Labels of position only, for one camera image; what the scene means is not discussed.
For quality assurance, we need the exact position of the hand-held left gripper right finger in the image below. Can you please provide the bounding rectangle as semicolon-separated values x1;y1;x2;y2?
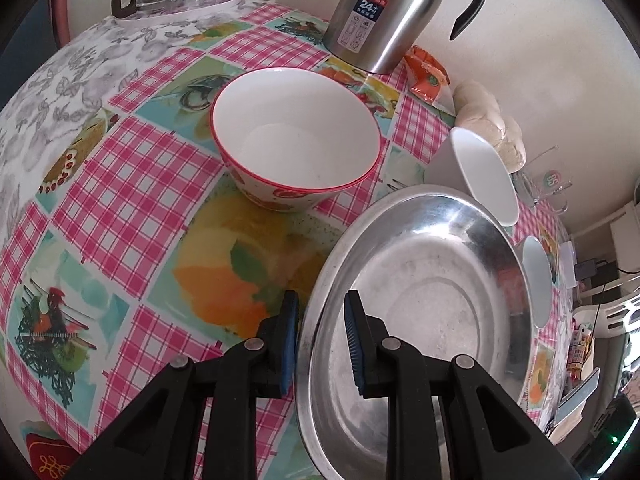
344;290;583;480

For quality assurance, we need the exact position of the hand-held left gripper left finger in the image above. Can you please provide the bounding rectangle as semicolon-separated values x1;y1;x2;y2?
65;290;301;480

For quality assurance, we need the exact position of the red-rimmed white bowl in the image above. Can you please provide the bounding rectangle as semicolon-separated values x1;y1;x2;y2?
209;67;388;213

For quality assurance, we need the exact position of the pale blue bowl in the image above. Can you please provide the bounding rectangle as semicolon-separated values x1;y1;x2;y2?
515;235;553;330

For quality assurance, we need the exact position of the white deep bowl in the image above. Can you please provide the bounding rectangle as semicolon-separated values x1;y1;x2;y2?
425;127;520;227

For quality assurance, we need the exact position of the pink checked fruit-print tablecloth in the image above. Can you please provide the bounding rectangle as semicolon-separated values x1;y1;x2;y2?
0;0;576;480

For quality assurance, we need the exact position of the white power box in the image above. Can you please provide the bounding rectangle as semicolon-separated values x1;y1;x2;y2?
557;241;579;288

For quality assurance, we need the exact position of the grey flat box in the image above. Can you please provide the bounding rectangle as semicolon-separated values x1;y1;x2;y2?
554;367;601;425

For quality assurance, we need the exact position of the black charger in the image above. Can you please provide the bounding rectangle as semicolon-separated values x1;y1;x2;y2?
575;258;608;281

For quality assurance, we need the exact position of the clear glass mug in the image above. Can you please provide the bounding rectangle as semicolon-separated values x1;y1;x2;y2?
515;147;573;216

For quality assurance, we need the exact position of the bag of white buns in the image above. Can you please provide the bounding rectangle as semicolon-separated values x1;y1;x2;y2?
452;80;527;173

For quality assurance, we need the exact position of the white plastic chair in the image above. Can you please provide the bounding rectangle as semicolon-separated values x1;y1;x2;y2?
572;292;640;341

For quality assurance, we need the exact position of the orange snack packet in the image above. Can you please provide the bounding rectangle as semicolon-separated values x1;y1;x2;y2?
404;46;457;111

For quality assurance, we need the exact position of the stainless steel thermos jug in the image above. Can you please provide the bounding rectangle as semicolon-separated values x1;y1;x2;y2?
322;0;488;76

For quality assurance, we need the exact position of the white tray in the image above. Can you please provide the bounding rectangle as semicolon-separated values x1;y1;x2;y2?
115;0;249;24

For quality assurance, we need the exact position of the pink chair backrest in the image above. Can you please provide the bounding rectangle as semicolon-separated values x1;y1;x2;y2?
49;0;72;47

